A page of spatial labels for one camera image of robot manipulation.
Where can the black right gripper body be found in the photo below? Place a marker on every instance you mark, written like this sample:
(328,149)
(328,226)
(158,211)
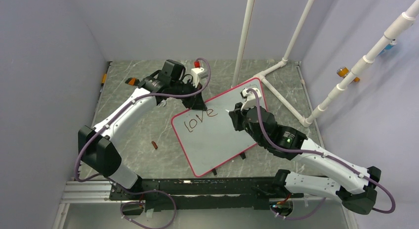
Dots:
(241,120)

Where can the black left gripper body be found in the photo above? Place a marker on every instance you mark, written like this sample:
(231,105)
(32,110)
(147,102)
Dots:
(180,88)

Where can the pink framed whiteboard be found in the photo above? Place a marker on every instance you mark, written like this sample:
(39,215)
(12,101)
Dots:
(208,138)

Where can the brown marker cap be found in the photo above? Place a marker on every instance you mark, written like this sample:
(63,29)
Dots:
(154,145)

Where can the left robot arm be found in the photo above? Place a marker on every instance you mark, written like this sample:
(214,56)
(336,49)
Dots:
(97,144)

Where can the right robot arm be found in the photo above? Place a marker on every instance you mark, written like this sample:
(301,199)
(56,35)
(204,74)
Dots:
(352,185)

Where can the orange black tool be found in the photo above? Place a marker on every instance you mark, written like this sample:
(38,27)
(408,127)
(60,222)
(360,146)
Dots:
(132,81)

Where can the yellow black screwdriver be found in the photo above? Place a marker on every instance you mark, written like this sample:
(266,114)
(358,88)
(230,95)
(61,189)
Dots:
(104,77)

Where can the white PVC pipe right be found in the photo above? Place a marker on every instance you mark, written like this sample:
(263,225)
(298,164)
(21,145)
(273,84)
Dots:
(404,21)

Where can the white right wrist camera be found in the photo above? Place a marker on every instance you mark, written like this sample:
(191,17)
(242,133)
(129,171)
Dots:
(250,96)

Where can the white PVC pipe frame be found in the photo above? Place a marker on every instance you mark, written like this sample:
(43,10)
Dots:
(262,74)

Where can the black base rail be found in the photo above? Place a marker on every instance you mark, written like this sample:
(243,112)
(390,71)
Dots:
(206,193)

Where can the orange wall knob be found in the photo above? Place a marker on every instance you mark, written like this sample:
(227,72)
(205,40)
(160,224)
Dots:
(343,72)

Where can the blue wall clip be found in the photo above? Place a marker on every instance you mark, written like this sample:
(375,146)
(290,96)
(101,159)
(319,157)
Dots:
(389,46)

